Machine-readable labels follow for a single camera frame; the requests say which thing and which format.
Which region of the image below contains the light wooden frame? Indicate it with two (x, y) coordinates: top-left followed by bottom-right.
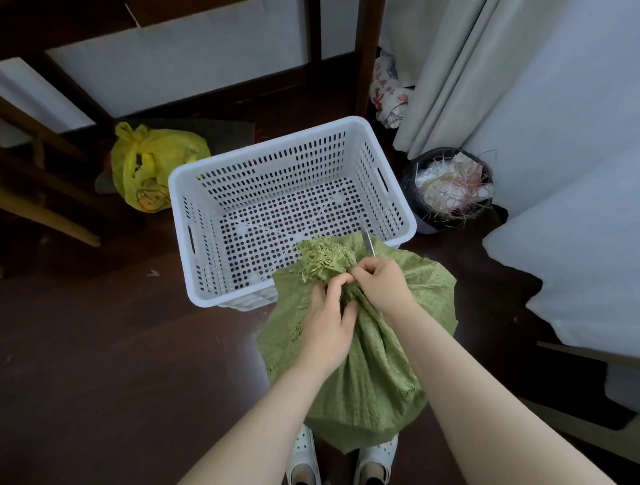
(519, 341), (640, 466)

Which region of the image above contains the black trash bin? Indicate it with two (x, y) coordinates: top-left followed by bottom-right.
(399, 147), (496, 235)

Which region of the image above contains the person's right white shoe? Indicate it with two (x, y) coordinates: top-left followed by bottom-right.
(353, 434), (399, 485)

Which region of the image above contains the person's white shoe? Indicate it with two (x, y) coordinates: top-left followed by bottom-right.
(285, 424), (322, 485)
(353, 434), (399, 485)

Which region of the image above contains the white red floral cloth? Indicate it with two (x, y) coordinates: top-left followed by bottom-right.
(369, 52), (413, 130)

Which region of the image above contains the light wooden chair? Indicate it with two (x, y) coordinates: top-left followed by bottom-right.
(0, 95), (103, 248)

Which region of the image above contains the person's left forearm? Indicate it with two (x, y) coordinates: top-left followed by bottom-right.
(177, 359), (351, 485)

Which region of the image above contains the white sheer curtain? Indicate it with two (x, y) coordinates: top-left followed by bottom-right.
(462, 0), (640, 410)

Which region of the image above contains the person's right hand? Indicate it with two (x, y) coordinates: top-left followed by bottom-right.
(349, 256), (419, 320)

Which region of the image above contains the dark brown wooden table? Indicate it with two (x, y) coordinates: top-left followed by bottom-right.
(0, 0), (387, 136)

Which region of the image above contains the yellow plastic bag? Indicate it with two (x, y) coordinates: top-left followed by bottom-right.
(110, 122), (212, 215)

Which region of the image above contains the white plastic perforated basket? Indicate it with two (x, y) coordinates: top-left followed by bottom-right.
(167, 115), (417, 312)

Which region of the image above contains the person's left hand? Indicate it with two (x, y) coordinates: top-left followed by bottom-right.
(295, 272), (360, 380)

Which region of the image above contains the beige curtain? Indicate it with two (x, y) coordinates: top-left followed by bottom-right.
(379, 0), (576, 160)

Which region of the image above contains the person's left white shoe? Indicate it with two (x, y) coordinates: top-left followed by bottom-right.
(285, 424), (322, 485)

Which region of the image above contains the white trash with strings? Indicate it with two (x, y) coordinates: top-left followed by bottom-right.
(415, 152), (493, 221)

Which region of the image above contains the green woven sack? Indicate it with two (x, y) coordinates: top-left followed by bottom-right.
(255, 235), (459, 454)

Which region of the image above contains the person's right forearm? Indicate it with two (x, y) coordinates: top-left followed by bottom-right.
(395, 304), (616, 485)

